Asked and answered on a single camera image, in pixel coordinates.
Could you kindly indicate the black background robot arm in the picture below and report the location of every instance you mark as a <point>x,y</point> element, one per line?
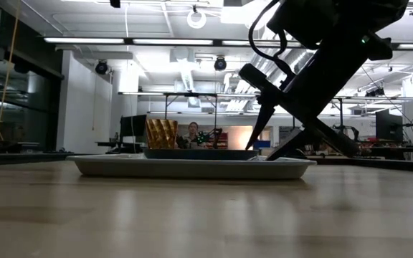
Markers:
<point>346,130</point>

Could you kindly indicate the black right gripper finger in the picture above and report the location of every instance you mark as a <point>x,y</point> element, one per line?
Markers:
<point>262,122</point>
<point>292,141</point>

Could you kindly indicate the seated person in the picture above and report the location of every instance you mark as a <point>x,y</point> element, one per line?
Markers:
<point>193,134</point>

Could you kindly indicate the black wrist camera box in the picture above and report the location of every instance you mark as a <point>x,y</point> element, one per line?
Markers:
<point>299,21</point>

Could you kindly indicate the black computer monitor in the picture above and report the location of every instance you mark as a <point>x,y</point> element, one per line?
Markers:
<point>133,126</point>
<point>388,125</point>

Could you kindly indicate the ceiling light strip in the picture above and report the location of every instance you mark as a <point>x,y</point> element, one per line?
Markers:
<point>84,40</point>
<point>172,41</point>

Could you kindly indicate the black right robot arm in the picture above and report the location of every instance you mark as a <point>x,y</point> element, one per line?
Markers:
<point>375,18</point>

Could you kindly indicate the black rig frame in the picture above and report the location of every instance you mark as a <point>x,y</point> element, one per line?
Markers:
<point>192,94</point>

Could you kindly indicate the amber ribbed cup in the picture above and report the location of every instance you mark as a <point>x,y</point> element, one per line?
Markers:
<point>161,134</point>

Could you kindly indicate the grey tray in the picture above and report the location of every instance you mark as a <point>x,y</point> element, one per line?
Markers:
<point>192,169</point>

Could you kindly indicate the blue plate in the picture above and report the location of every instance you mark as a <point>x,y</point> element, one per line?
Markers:
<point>199,154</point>

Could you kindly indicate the black round ceiling fixture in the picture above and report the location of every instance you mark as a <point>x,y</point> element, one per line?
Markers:
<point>220,63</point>
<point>101,67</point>

